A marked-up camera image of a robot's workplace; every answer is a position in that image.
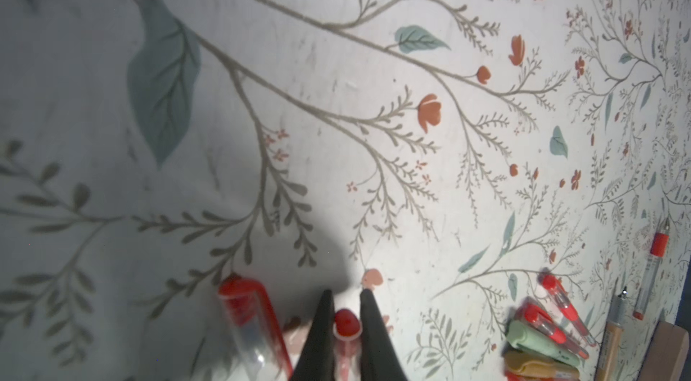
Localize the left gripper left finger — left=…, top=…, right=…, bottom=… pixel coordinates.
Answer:
left=290, top=290, right=336, bottom=381

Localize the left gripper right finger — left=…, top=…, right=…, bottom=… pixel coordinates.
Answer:
left=360, top=289, right=408, bottom=381

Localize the red pen cap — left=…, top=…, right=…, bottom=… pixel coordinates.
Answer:
left=333, top=308, right=363, bottom=381
left=218, top=273, right=293, bottom=380

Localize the floral table mat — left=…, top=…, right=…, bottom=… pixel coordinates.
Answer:
left=1, top=0, right=690, bottom=380

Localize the pink pencil case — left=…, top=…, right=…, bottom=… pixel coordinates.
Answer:
left=637, top=321, right=690, bottom=381

